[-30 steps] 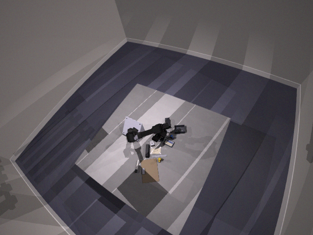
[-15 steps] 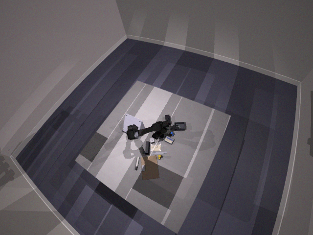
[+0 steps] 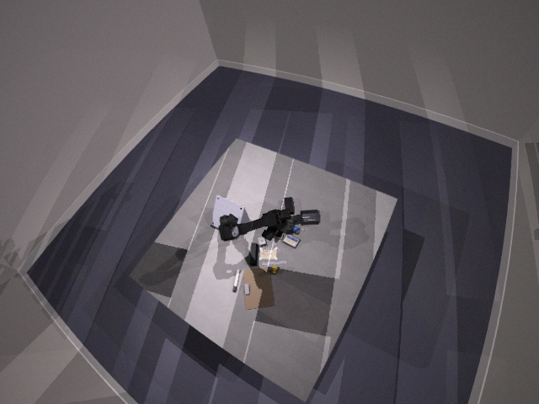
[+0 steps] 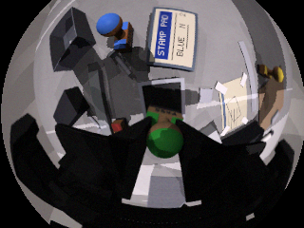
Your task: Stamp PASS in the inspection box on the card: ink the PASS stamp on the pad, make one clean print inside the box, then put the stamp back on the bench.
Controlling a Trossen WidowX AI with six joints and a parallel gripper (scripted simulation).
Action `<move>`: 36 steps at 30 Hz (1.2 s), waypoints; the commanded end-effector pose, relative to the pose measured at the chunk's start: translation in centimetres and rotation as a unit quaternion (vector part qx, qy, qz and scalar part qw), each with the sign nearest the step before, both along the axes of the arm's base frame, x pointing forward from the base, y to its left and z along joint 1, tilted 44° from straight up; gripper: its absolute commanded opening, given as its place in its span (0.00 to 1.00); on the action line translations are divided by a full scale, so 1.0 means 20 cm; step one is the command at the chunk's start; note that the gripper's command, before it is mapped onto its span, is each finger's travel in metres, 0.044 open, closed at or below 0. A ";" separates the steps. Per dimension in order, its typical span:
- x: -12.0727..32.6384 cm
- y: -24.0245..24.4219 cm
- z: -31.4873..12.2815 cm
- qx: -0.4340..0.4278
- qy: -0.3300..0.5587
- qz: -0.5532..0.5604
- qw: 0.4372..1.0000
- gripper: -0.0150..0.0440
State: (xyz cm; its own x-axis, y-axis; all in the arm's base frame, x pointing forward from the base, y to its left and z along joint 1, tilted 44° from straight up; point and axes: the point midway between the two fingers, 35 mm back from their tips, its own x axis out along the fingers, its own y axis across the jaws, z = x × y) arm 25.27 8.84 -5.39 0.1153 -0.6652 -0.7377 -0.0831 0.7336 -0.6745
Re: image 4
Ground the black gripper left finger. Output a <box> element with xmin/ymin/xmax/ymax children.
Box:
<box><xmin>54</xmin><ymin>115</ymin><xmax>152</xmax><ymax>200</ymax></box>

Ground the brown wooden hand stamp with red top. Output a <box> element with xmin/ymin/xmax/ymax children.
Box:
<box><xmin>111</xmin><ymin>117</ymin><xmax>128</xmax><ymax>133</ymax></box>

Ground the tan flat board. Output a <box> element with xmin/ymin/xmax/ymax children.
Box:
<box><xmin>257</xmin><ymin>76</ymin><xmax>284</xmax><ymax>130</ymax></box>

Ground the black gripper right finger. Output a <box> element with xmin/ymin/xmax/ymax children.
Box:
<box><xmin>175</xmin><ymin>119</ymin><xmax>266</xmax><ymax>202</ymax></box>

